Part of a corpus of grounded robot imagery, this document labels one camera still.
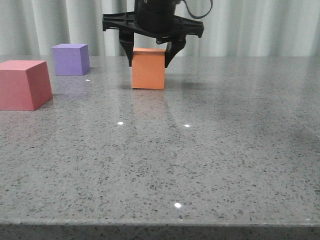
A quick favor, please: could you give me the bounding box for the red foam cube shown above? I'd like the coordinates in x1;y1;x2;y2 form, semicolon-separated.
0;60;53;111

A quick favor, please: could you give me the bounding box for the orange foam cube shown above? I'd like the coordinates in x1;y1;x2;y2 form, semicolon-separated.
131;47;165;90

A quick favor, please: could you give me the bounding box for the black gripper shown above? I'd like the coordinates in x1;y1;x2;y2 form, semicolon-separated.
102;0;204;68

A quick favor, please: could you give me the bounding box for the black cable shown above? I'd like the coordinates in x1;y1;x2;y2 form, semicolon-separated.
180;0;214;20

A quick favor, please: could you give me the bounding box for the pale green curtain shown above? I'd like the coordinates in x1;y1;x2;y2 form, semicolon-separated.
0;0;320;57

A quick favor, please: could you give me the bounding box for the purple foam cube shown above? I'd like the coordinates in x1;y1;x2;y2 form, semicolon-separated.
51;43;90;76

